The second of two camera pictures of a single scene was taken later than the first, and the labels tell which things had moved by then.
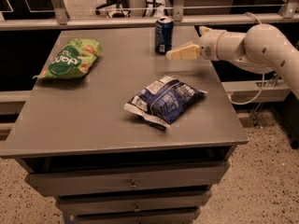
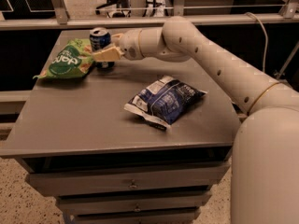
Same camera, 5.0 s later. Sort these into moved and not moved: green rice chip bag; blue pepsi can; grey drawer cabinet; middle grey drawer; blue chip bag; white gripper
Moved: white gripper; blue pepsi can
Not moved: middle grey drawer; grey drawer cabinet; green rice chip bag; blue chip bag
